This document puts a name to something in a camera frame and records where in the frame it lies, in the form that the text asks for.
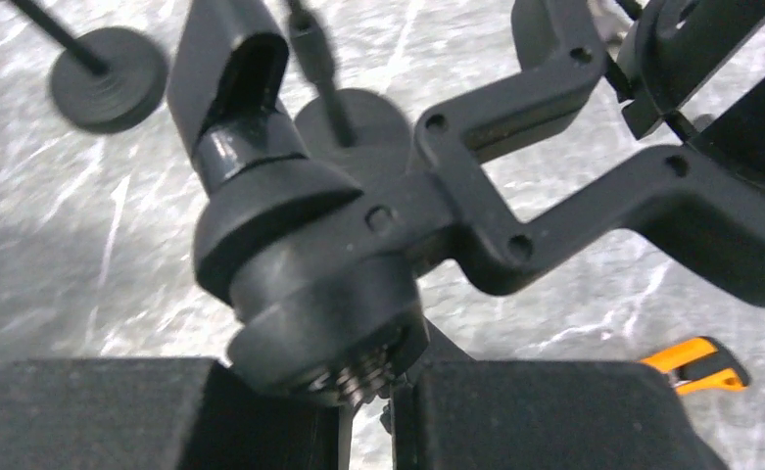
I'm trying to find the left round-base mic stand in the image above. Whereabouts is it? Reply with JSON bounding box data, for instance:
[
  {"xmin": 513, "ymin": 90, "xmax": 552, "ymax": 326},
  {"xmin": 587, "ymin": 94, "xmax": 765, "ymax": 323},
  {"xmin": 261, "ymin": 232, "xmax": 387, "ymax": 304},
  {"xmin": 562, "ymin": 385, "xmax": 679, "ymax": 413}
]
[{"xmin": 12, "ymin": 0, "xmax": 168, "ymax": 134}]

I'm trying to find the orange utility knife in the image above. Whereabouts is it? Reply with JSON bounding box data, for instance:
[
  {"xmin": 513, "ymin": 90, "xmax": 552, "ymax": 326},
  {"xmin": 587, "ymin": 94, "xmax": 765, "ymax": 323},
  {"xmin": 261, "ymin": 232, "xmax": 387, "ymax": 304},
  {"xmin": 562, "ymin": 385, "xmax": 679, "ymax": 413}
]
[{"xmin": 641, "ymin": 336, "xmax": 752, "ymax": 396}]

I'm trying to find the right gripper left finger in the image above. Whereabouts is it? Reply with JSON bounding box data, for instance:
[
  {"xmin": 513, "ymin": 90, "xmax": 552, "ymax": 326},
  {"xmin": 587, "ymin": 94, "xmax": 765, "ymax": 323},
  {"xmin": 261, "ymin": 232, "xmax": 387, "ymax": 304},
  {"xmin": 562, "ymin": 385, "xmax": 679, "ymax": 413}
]
[{"xmin": 0, "ymin": 357, "xmax": 351, "ymax": 469}]

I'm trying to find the middle round-base mic stand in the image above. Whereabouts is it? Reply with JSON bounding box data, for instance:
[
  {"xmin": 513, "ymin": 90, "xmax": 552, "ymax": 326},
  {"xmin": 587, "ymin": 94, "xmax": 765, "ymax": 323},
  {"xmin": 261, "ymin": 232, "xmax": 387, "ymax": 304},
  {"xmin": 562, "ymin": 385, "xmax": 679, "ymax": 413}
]
[{"xmin": 286, "ymin": 1, "xmax": 411, "ymax": 187}]

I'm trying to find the black tripod shock-mount stand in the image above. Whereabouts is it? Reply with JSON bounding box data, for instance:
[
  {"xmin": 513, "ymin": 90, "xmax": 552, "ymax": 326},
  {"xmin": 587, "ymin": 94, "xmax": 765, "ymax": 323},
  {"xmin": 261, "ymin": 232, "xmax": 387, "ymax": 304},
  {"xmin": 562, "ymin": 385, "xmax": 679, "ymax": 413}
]
[{"xmin": 167, "ymin": 1, "xmax": 765, "ymax": 406}]

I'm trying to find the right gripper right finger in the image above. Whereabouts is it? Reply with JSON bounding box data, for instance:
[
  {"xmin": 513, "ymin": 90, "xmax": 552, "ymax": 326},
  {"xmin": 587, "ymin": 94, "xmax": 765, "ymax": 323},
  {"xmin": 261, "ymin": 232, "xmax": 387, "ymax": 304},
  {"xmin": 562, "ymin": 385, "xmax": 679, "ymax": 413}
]
[{"xmin": 391, "ymin": 361, "xmax": 724, "ymax": 470}]

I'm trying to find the round-base mic stand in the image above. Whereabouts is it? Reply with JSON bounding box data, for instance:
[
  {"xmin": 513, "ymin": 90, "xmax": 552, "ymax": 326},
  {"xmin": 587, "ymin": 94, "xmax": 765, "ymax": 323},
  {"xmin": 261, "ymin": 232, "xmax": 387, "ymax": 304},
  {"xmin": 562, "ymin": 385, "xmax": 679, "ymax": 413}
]
[
  {"xmin": 12, "ymin": 0, "xmax": 168, "ymax": 134},
  {"xmin": 286, "ymin": 1, "xmax": 411, "ymax": 187}
]

